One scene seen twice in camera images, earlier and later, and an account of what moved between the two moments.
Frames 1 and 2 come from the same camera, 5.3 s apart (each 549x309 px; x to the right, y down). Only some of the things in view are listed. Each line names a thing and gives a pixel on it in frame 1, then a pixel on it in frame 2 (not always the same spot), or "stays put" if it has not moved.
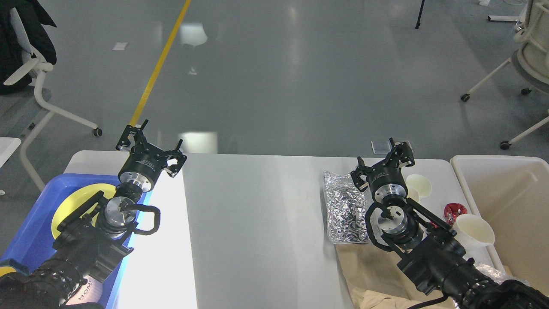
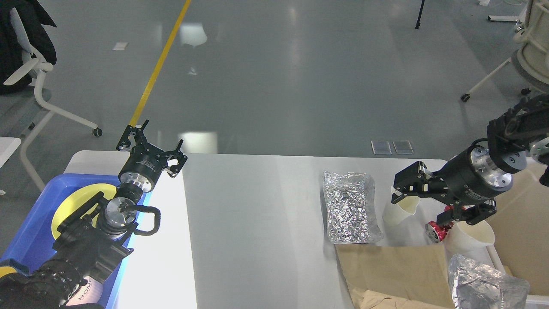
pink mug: (91, 292) stays put
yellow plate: (77, 195) stays put
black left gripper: (144, 163) stays put
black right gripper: (385, 178) to (472, 176)
